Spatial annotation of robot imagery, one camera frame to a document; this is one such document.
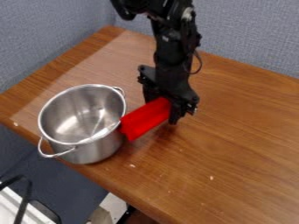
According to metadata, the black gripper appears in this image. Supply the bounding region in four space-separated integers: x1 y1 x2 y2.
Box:
138 59 201 125

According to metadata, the red block object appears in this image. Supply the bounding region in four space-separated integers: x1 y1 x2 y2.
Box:
119 97 171 141

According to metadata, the metal pot with handle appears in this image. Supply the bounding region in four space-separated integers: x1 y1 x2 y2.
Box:
38 84 127 165

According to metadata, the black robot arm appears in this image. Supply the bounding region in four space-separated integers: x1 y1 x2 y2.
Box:
110 0 202 124

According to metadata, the white box under table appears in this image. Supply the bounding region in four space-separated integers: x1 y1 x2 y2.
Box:
0 187 62 224

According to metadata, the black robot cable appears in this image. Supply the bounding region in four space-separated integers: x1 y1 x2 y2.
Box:
182 49 205 75

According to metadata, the black cable under table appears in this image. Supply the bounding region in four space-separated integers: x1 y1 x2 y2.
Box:
0 174 34 224

